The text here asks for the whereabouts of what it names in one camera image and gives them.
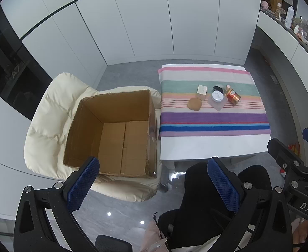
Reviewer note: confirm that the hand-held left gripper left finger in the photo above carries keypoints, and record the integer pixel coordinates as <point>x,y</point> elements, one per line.
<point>83,183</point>

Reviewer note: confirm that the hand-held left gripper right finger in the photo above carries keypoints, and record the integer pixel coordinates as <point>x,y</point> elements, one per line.
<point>222,186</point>

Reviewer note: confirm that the translucent pink pad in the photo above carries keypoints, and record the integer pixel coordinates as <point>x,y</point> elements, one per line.
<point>218,106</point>

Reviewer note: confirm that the brown cardboard box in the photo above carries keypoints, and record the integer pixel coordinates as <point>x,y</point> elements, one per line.
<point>112,110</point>

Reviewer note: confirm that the white round jar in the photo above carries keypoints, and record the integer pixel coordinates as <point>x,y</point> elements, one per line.
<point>217,96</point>

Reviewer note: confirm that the small white carton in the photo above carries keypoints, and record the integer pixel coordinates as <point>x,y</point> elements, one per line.
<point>202,89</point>

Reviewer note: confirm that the person's right forearm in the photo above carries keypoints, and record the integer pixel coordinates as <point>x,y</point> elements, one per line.
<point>299,231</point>

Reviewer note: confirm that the red snack packet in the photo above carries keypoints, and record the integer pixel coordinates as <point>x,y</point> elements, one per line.
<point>294,148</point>

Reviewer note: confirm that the white low table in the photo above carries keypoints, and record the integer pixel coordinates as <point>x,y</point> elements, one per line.
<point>209,147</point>

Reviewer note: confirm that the dark chair caster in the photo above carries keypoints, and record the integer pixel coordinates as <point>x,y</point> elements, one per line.
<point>164,188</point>

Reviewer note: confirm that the metal floor socket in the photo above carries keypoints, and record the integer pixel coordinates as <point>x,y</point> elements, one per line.
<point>274,79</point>

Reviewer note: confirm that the black plastic chair part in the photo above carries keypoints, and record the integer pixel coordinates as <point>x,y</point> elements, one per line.
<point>114,244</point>

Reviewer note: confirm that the cream padded chair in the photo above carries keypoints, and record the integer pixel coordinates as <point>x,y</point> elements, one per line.
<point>46,126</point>

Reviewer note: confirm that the striped colourful cloth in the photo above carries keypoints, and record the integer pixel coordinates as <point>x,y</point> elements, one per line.
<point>209,118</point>

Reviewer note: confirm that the red gold can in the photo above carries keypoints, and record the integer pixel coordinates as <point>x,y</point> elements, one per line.
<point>233,97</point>

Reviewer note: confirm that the small orange cap bottle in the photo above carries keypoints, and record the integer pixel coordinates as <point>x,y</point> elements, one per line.
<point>227,88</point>

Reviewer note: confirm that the brown round puff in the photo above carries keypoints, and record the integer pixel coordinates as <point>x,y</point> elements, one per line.
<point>194,103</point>

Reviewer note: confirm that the black lid jar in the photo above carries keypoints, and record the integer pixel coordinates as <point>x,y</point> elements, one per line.
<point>218,88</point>

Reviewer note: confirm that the small white bottle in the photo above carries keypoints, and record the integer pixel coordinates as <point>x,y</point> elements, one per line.
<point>296,29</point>

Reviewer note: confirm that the white side counter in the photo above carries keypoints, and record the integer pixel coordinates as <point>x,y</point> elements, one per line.
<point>274,31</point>

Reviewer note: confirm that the white spray bottle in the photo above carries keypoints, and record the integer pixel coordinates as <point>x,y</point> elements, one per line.
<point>289,17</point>

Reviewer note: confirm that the small brown cardboard carton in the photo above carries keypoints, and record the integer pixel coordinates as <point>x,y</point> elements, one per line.
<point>275,3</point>

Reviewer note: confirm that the pink plush toy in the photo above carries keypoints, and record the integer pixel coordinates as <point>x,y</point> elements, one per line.
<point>264,5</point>

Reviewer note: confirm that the black glass panel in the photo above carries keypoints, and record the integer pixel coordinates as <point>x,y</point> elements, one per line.
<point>9,65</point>

